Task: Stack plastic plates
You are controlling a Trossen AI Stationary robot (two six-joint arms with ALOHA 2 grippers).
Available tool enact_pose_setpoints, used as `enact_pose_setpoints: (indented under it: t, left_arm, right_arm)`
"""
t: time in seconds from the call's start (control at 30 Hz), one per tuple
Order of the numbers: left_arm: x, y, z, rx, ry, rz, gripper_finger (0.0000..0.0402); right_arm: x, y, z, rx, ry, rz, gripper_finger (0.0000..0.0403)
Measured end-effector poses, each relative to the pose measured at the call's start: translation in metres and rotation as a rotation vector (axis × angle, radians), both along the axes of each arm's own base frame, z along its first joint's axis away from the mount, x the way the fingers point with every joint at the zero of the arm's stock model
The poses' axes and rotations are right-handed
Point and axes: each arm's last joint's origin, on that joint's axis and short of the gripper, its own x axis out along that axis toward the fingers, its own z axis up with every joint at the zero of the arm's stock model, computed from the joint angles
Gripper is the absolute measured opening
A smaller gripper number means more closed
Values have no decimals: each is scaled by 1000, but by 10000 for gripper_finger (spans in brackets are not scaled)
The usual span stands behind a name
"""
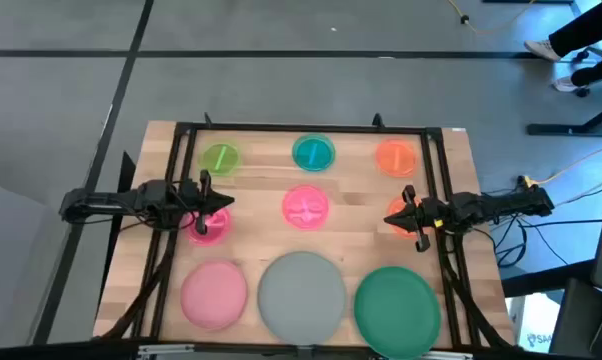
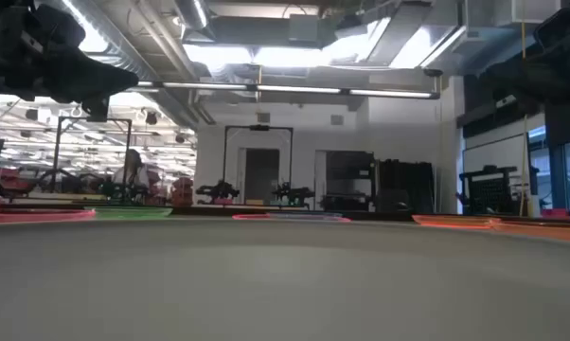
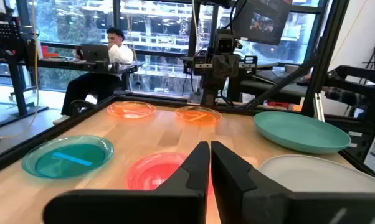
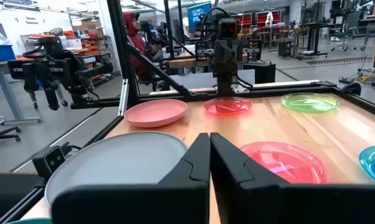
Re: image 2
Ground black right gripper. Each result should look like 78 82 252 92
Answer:
478 0 570 103

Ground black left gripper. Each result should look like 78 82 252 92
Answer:
0 0 139 123

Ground small green plastic plate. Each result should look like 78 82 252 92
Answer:
83 206 173 221

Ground pink plastic plate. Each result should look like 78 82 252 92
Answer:
0 195 98 225

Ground small orange plastic plate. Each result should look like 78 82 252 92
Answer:
411 214 503 231
490 218 570 245

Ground small teal plastic plate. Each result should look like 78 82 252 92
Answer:
231 211 353 224

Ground person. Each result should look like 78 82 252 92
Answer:
112 148 152 191

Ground long ceiling light bar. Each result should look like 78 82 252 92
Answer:
135 80 441 100

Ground red storage box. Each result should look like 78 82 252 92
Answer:
170 176 195 206

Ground black pegboard stand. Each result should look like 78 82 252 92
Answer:
456 164 521 215

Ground dark grey door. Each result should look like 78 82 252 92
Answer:
244 148 281 203

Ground black shelf unit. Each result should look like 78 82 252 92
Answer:
323 151 377 212

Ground silver round ventilation duct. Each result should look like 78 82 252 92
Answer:
36 0 202 129

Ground black gantry frame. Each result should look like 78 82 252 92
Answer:
222 124 294 207
51 116 134 203

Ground silver rectangular ventilation duct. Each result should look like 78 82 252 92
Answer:
334 0 469 70

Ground black aluminium table frame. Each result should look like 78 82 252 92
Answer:
0 202 570 223

